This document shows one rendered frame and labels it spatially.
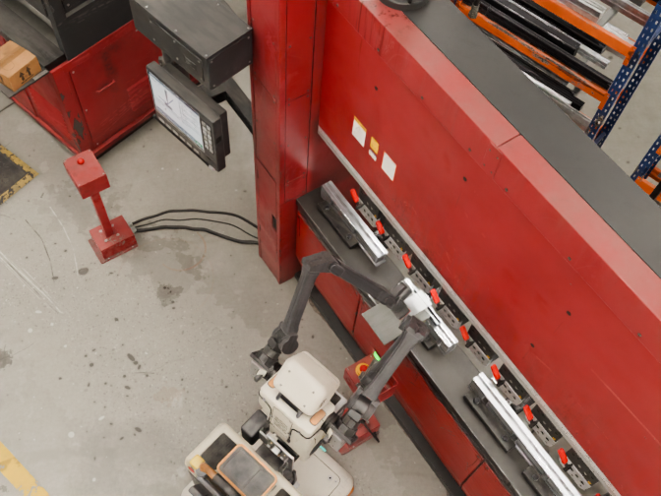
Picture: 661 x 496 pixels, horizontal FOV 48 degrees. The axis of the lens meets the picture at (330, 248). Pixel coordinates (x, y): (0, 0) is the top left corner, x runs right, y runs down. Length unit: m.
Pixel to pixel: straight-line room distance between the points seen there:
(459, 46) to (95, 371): 2.84
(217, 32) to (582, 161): 1.50
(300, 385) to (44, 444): 1.92
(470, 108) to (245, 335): 2.45
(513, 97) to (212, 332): 2.58
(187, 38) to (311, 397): 1.47
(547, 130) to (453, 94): 0.31
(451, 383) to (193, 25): 1.91
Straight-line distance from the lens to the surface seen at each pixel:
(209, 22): 3.13
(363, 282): 3.07
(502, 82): 2.53
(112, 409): 4.38
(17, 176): 5.27
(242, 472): 3.26
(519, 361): 2.95
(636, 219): 2.35
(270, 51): 3.06
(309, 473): 3.90
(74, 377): 4.50
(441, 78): 2.49
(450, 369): 3.51
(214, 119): 3.24
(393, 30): 2.61
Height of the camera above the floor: 4.08
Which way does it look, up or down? 60 degrees down
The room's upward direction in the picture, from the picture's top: 7 degrees clockwise
